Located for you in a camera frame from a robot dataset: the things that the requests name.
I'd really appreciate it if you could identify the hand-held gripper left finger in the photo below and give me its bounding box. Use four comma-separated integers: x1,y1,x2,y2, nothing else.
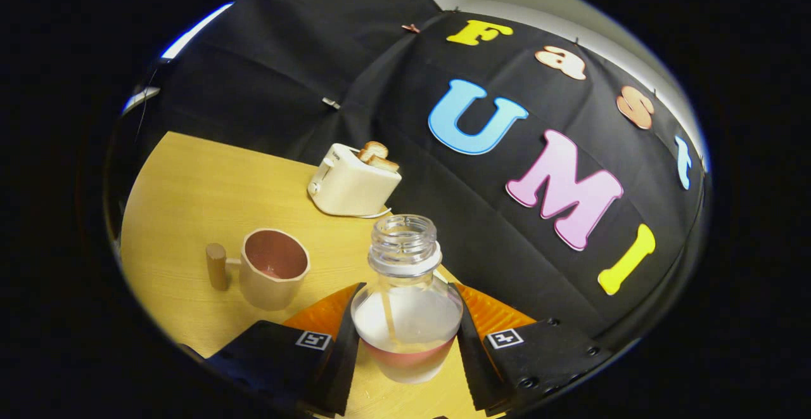
190,283,367,416

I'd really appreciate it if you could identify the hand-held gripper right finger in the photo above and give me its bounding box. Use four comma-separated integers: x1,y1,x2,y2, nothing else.
449,283,612,416

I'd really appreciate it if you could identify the clear plastic juice bottle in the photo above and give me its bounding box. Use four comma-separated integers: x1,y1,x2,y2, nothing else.
350,214,464,385

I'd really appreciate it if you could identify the cream cup with wooden handle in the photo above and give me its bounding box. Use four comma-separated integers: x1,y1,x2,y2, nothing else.
205,228,311,311

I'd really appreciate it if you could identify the white toaster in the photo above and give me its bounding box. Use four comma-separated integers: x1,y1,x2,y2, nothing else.
307,143,402,217

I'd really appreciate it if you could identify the wooden table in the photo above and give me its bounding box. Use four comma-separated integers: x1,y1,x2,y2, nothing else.
120,131,508,419

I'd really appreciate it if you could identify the black backdrop cloth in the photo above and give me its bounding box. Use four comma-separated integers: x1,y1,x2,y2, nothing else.
127,0,710,344

